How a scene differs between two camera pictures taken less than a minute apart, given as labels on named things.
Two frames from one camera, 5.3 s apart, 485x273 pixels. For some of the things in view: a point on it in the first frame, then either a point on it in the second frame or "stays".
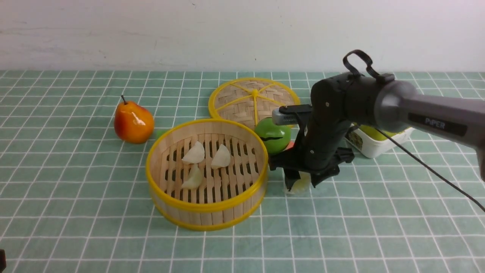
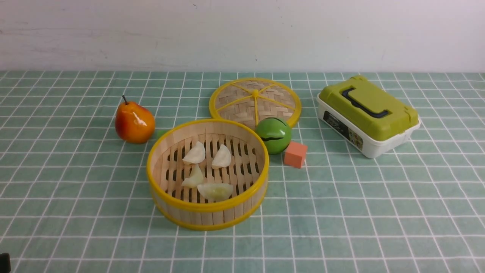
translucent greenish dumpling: [301, 186] → [215, 192]
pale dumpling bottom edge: [196, 177] stays
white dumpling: [196, 154] stays
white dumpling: [222, 159] stays
